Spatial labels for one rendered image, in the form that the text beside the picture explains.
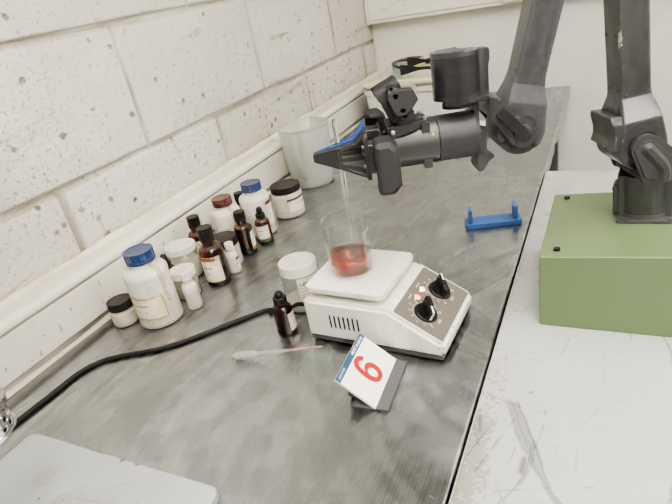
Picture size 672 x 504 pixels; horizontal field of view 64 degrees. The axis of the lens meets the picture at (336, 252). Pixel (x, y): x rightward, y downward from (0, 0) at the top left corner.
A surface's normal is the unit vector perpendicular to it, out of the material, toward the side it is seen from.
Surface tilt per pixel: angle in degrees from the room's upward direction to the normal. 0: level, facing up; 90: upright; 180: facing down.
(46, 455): 0
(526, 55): 87
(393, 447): 0
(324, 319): 90
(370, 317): 90
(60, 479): 0
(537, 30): 87
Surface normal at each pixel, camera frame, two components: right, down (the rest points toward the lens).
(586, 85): -0.41, 0.47
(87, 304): 0.90, 0.05
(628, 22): 0.00, 0.41
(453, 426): -0.17, -0.88
